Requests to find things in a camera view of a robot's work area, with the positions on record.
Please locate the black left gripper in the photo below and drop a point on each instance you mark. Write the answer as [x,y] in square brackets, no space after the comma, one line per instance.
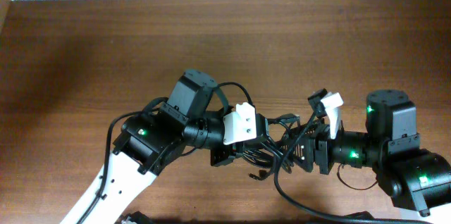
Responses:
[225,151]

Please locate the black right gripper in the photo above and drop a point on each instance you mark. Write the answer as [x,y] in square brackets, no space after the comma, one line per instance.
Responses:
[320,150]

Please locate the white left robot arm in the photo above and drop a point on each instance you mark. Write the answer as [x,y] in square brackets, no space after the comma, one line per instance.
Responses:
[150,139]

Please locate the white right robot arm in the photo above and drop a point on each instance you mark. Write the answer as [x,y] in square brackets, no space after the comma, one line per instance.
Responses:
[417,180]

